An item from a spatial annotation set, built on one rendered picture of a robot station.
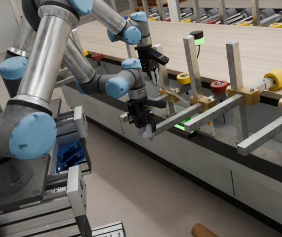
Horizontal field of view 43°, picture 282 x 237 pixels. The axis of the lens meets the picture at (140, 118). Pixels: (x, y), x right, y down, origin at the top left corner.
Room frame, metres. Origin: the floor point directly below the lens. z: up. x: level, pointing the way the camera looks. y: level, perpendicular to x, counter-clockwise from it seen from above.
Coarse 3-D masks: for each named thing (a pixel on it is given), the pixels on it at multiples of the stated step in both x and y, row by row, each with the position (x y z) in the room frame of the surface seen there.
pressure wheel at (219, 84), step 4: (220, 80) 1.58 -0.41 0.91; (224, 80) 1.57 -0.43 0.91; (212, 84) 1.56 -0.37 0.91; (216, 84) 1.55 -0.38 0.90; (220, 84) 1.54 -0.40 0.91; (224, 84) 1.52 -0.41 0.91; (212, 88) 1.53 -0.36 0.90; (216, 88) 1.51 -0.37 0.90; (220, 88) 1.51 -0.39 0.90; (224, 88) 1.51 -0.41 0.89; (212, 92) 1.54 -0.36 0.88; (216, 92) 1.52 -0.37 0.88; (220, 92) 1.51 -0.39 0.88; (224, 92) 1.51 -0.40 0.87
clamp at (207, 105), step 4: (192, 96) 1.56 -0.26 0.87; (204, 96) 1.52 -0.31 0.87; (192, 100) 1.53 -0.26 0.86; (196, 100) 1.51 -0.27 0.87; (200, 100) 1.49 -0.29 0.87; (204, 100) 1.48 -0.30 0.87; (212, 100) 1.46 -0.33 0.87; (204, 104) 1.46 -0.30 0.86; (208, 104) 1.44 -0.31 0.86; (212, 104) 1.45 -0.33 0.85; (216, 104) 1.46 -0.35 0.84; (204, 108) 1.47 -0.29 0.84; (208, 108) 1.44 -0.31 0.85
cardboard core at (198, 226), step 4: (196, 224) 1.57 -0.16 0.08; (200, 224) 1.57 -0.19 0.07; (196, 228) 1.54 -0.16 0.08; (200, 228) 1.53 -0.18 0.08; (204, 228) 1.53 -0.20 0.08; (192, 232) 1.55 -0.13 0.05; (196, 232) 1.52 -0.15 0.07; (200, 232) 1.51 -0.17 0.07; (204, 232) 1.50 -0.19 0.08; (208, 232) 1.49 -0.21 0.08; (212, 232) 1.49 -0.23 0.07; (196, 236) 1.51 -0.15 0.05; (200, 236) 1.49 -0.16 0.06; (204, 236) 1.48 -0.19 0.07; (208, 236) 1.46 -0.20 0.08; (212, 236) 1.45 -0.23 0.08; (216, 236) 1.45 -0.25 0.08
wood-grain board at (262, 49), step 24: (96, 24) 3.94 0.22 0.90; (168, 24) 3.08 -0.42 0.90; (192, 24) 2.87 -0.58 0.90; (216, 24) 2.68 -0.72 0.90; (96, 48) 2.86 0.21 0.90; (120, 48) 2.67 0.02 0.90; (168, 48) 2.36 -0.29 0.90; (216, 48) 2.10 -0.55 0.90; (240, 48) 1.99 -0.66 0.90; (264, 48) 1.89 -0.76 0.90; (168, 72) 1.95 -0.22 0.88; (216, 72) 1.71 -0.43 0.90; (264, 72) 1.56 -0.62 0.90
